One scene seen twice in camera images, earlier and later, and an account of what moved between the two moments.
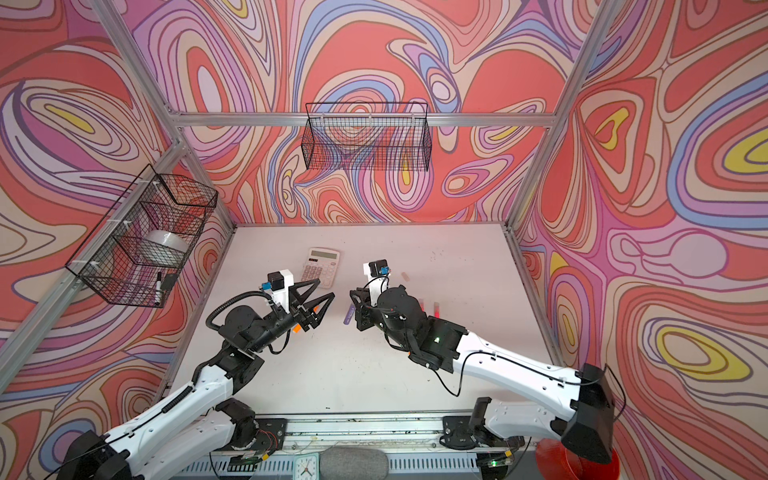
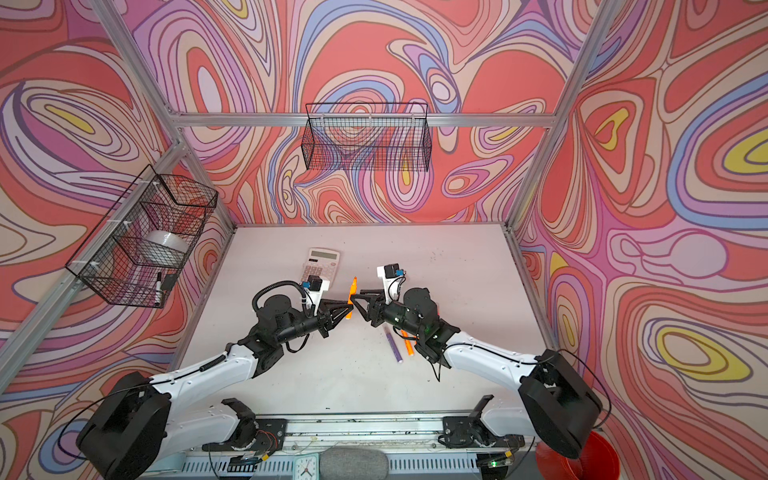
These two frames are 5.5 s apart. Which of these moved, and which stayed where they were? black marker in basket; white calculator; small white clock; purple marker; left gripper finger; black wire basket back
Moved: left gripper finger; purple marker
Stayed: black wire basket back; small white clock; black marker in basket; white calculator
